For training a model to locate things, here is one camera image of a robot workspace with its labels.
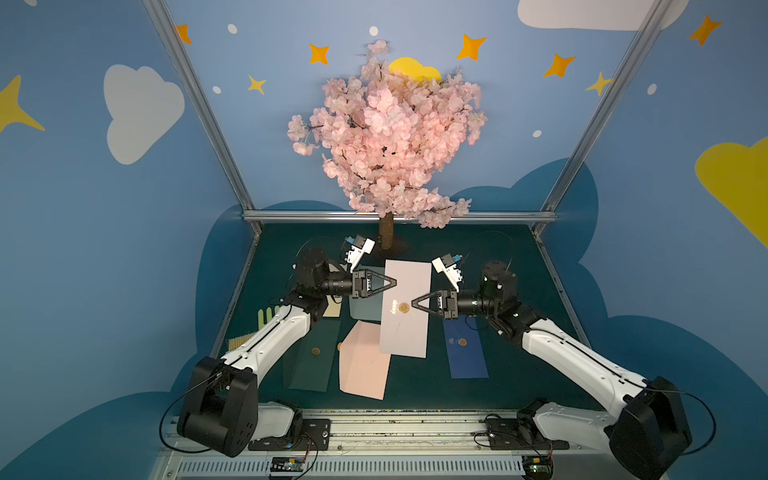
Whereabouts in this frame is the lavender envelope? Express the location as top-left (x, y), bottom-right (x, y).
top-left (379, 260), bottom-right (432, 358)

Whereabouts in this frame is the light teal envelope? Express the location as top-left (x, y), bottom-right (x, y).
top-left (349, 266), bottom-right (385, 323)

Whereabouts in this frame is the cream yellow envelope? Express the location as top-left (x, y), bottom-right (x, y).
top-left (321, 280), bottom-right (344, 318)

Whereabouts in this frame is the dark blue envelope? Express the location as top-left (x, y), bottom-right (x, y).
top-left (443, 316), bottom-right (489, 380)

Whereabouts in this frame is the pink envelope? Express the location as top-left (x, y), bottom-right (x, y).
top-left (339, 321), bottom-right (391, 400)

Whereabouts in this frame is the dark green envelope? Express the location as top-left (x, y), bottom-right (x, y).
top-left (283, 319), bottom-right (341, 392)

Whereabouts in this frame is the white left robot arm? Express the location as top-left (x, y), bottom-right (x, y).
top-left (177, 236), bottom-right (397, 457)

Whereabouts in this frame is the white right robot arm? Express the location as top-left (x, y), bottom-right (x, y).
top-left (411, 254), bottom-right (699, 479)

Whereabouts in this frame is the pink blossom artificial tree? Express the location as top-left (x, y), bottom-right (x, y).
top-left (287, 40), bottom-right (487, 255)

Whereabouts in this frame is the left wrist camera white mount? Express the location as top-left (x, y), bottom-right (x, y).
top-left (344, 235), bottom-right (375, 272)

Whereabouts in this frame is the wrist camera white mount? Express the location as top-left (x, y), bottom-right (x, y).
top-left (432, 254), bottom-right (463, 291)
top-left (344, 235), bottom-right (375, 272)

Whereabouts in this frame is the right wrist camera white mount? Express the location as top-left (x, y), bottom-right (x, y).
top-left (432, 254), bottom-right (463, 291)

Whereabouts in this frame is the green garden fork wooden handle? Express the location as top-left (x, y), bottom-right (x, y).
top-left (257, 306), bottom-right (280, 329)

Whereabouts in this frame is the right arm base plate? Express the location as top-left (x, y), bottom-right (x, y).
top-left (484, 415), bottom-right (570, 454)

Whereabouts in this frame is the aluminium rail front frame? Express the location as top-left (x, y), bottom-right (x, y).
top-left (149, 409), bottom-right (630, 479)

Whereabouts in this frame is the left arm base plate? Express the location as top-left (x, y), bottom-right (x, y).
top-left (247, 418), bottom-right (332, 451)

